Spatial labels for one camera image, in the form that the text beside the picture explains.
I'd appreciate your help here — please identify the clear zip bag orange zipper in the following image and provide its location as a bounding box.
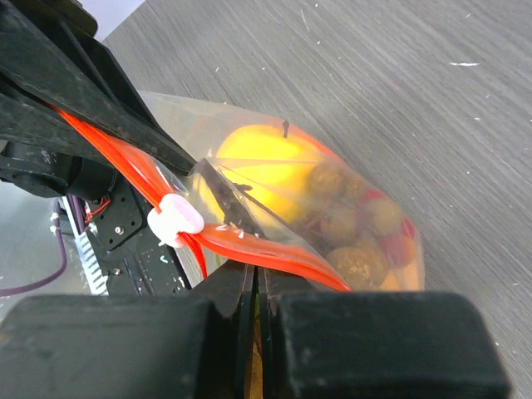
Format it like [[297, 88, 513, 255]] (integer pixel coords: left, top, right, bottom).
[[58, 92, 425, 292]]

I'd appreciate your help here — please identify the red cherries green leaves sprig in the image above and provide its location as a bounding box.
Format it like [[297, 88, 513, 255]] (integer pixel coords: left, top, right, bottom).
[[361, 189, 418, 268]]

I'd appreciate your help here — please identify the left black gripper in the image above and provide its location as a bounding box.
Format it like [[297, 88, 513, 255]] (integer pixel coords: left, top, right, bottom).
[[1, 1, 195, 200]]

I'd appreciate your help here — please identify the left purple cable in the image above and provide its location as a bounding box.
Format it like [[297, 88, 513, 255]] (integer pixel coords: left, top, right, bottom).
[[0, 197, 91, 298]]

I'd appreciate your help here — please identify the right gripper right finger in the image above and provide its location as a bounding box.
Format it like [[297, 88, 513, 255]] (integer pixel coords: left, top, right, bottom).
[[257, 269, 511, 398]]

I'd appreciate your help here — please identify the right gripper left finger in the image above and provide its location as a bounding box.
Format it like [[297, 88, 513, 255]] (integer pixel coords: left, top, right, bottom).
[[1, 261, 254, 398]]

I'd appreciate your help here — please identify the grey slotted cable duct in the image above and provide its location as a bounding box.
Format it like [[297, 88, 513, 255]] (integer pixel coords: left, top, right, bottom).
[[62, 195, 109, 296]]

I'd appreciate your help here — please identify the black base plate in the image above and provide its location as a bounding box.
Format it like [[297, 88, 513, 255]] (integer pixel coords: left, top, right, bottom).
[[87, 178, 191, 296]]

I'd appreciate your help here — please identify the yellow lemon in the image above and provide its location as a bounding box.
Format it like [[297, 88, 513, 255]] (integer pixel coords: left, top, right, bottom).
[[207, 124, 337, 223]]

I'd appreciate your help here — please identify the brown longan bunch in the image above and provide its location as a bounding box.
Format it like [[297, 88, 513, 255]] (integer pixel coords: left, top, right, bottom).
[[308, 163, 404, 290]]

